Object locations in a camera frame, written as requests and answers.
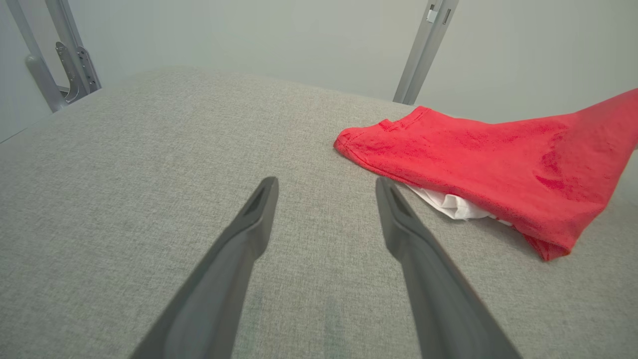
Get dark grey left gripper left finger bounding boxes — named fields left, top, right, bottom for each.
left=130, top=176, right=280, bottom=359

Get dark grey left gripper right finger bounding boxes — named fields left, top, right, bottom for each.
left=375, top=176, right=523, bottom=359

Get red shorts white stripe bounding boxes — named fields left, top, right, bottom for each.
left=333, top=89, right=638, bottom=262

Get grey metal frame post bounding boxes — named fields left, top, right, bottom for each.
left=393, top=0, right=460, bottom=106

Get grey metal post with bracket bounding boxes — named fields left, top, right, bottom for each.
left=5, top=0, right=103, bottom=113

